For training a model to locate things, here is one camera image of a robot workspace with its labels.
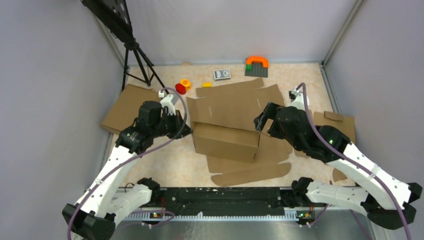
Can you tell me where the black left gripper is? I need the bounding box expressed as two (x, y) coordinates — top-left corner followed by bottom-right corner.
(151, 109), (194, 139)

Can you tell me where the large cardboard box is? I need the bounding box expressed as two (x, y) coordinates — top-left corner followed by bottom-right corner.
(192, 122), (260, 164)

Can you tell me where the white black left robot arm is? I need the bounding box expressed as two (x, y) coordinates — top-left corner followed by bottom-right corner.
(62, 88), (192, 240)

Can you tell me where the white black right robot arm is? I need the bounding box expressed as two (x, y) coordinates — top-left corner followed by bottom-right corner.
(253, 84), (423, 230)

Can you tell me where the folded brown cardboard box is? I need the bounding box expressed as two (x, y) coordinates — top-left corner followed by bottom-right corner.
(100, 84), (161, 135)

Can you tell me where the small red toy piece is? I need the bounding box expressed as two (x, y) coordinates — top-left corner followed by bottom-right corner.
(175, 78), (192, 95)

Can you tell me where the flat cardboard blank underneath left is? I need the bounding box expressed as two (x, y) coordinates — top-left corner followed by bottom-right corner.
(186, 78), (293, 187)

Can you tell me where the orange green grey toy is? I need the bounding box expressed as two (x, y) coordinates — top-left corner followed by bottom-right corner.
(244, 56), (269, 78)

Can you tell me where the flat cardboard blank at right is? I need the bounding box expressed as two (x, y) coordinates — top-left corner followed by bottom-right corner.
(293, 110), (357, 183)

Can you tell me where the black tripod stand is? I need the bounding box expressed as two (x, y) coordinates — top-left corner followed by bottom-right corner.
(81, 0), (165, 90)

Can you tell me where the aluminium frame rail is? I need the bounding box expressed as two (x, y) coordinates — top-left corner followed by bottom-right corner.
(71, 187), (392, 240)

